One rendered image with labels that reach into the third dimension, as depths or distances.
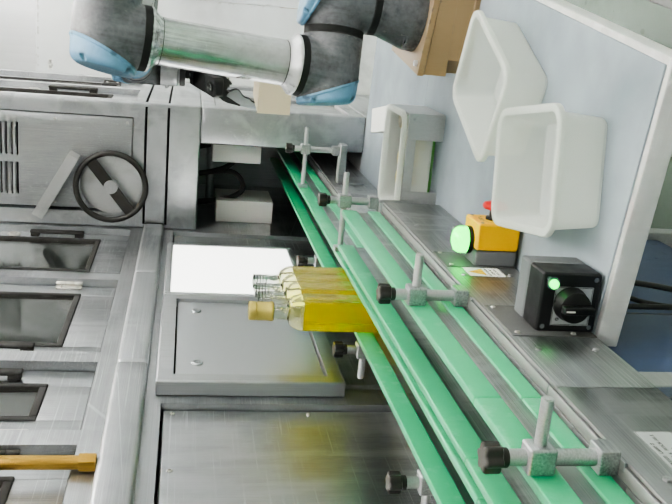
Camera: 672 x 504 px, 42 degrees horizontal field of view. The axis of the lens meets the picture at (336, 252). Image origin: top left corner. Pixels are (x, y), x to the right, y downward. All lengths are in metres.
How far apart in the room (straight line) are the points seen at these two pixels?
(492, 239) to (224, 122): 1.36
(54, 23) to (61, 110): 2.78
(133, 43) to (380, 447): 0.80
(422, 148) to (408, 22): 0.29
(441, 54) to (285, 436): 0.77
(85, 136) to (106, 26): 1.10
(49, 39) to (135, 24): 3.83
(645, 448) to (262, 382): 0.84
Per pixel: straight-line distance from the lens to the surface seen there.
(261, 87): 2.01
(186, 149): 2.61
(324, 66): 1.65
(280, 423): 1.52
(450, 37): 1.72
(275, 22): 5.35
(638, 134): 1.12
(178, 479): 1.35
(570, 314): 1.12
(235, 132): 2.61
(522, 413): 0.96
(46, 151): 2.66
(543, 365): 1.04
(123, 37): 1.57
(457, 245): 1.40
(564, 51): 1.33
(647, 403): 1.00
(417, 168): 1.86
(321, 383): 1.59
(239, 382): 1.57
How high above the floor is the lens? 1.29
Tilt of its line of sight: 10 degrees down
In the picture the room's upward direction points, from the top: 88 degrees counter-clockwise
